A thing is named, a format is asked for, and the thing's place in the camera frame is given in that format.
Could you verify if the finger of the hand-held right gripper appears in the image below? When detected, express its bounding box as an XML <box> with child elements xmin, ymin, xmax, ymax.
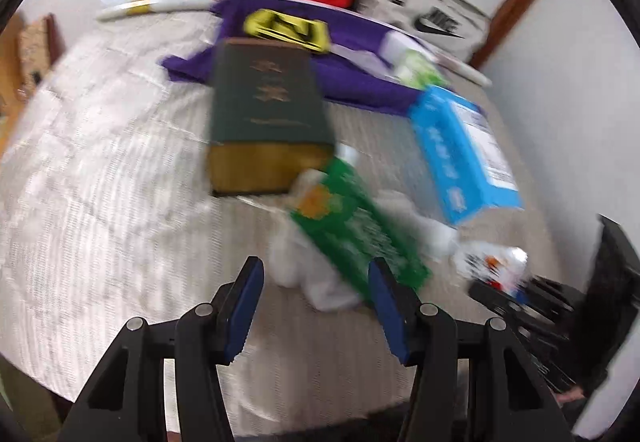
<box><xmin>467</xmin><ymin>281</ymin><xmax>573</xmax><ymax>342</ymax></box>
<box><xmin>522</xmin><ymin>275</ymin><xmax>588</xmax><ymax>313</ymax></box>

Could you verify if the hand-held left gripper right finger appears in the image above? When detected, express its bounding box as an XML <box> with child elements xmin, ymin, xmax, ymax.
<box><xmin>368</xmin><ymin>257</ymin><xmax>573</xmax><ymax>442</ymax></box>

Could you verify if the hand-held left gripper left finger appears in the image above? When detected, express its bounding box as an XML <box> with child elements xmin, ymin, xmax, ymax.
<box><xmin>57</xmin><ymin>256</ymin><xmax>266</xmax><ymax>442</ymax></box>

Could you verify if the small white printed packet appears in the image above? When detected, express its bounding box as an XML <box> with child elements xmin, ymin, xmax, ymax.
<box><xmin>452</xmin><ymin>245</ymin><xmax>531</xmax><ymax>295</ymax></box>

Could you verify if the green tissue packet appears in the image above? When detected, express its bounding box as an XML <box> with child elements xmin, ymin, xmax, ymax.
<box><xmin>290</xmin><ymin>157</ymin><xmax>432</xmax><ymax>308</ymax></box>

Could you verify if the light green wet wipe packet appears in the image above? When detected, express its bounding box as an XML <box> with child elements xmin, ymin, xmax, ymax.
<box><xmin>392</xmin><ymin>47</ymin><xmax>448</xmax><ymax>90</ymax></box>

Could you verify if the yellow toy car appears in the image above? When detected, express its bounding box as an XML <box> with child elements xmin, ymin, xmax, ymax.
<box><xmin>242</xmin><ymin>8</ymin><xmax>332</xmax><ymax>54</ymax></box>

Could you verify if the person's right hand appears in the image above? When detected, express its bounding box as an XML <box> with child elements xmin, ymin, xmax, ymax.
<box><xmin>554</xmin><ymin>384</ymin><xmax>590</xmax><ymax>404</ymax></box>

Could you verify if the white crumpled plastic bag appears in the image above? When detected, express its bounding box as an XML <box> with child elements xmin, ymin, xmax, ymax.
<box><xmin>267</xmin><ymin>189</ymin><xmax>461</xmax><ymax>313</ymax></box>

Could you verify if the blue tissue box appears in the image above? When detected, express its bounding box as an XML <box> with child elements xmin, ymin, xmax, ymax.
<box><xmin>407</xmin><ymin>85</ymin><xmax>525</xmax><ymax>228</ymax></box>

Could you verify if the dark green thick book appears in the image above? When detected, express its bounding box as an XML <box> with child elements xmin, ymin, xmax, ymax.
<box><xmin>207</xmin><ymin>36</ymin><xmax>337</xmax><ymax>197</ymax></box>

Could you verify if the striped grey mattress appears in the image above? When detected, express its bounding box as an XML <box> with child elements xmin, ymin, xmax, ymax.
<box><xmin>0</xmin><ymin>0</ymin><xmax>566</xmax><ymax>438</ymax></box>

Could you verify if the purple towel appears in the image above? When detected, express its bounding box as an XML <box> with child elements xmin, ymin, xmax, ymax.
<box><xmin>162</xmin><ymin>0</ymin><xmax>483</xmax><ymax>120</ymax></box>

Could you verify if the grey white sports bag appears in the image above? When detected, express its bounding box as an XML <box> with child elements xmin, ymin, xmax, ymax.
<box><xmin>352</xmin><ymin>0</ymin><xmax>493</xmax><ymax>68</ymax></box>

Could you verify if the wooden headboard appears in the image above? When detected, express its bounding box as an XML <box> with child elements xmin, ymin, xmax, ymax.
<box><xmin>0</xmin><ymin>15</ymin><xmax>31</xmax><ymax>158</ymax></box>

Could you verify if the brown patterned box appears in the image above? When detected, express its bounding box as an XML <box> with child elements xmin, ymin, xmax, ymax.
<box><xmin>17</xmin><ymin>13</ymin><xmax>66</xmax><ymax>98</ymax></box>

